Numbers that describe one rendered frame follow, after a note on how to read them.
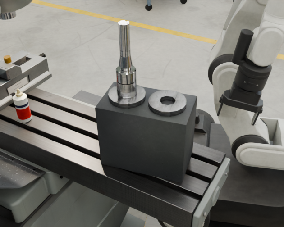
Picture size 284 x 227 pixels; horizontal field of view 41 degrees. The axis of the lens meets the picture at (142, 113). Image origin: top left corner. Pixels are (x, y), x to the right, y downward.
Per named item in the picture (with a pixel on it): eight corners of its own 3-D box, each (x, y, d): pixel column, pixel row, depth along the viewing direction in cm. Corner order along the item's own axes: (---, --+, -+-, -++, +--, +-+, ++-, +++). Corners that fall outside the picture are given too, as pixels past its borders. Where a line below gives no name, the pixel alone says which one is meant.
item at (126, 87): (122, 86, 93) (121, 65, 89) (139, 90, 91) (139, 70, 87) (113, 96, 89) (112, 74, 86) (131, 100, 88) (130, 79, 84)
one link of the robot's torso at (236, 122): (270, 134, 158) (246, 33, 133) (274, 168, 142) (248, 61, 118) (232, 140, 163) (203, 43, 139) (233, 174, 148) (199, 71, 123)
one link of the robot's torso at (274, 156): (283, 140, 158) (290, 115, 150) (289, 174, 143) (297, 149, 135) (233, 135, 162) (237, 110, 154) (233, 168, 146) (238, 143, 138)
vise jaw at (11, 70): (-4, 63, 129) (-7, 52, 126) (22, 73, 123) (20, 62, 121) (-18, 71, 125) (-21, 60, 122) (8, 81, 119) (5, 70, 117)
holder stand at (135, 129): (117, 136, 108) (113, 76, 96) (192, 152, 103) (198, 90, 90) (100, 164, 99) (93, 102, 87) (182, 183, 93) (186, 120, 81)
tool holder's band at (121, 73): (121, 65, 89) (121, 61, 88) (139, 70, 87) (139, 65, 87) (112, 74, 86) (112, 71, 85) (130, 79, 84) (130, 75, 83)
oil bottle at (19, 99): (25, 113, 118) (17, 83, 111) (34, 117, 116) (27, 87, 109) (15, 120, 115) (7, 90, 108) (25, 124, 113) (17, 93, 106)
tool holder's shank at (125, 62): (122, 64, 88) (120, 18, 81) (135, 66, 87) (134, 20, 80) (116, 70, 85) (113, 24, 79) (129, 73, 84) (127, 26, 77)
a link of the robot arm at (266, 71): (267, 64, 112) (281, 29, 104) (269, 83, 103) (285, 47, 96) (230, 55, 113) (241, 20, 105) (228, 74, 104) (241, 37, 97)
